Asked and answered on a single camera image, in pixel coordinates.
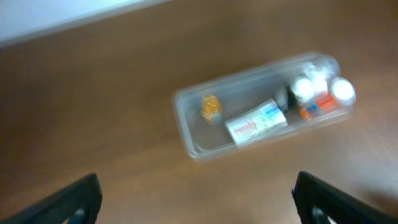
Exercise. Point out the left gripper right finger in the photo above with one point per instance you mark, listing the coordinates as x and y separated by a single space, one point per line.
319 202

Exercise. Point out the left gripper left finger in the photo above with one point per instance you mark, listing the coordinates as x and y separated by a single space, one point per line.
79 202

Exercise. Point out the white Panadol box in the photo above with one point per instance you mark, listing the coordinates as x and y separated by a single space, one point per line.
267 116

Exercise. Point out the black bottle white cap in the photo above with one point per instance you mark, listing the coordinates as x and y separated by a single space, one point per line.
299 91

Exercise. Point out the orange tube white cap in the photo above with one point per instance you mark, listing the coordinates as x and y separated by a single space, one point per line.
340 95

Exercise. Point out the white clear-capped bottle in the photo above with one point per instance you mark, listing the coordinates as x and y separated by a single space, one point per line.
319 73

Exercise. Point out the small gold-lidded jar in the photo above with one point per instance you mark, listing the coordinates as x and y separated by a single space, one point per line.
211 109

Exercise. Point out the clear plastic container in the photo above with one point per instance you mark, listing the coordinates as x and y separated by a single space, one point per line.
239 93

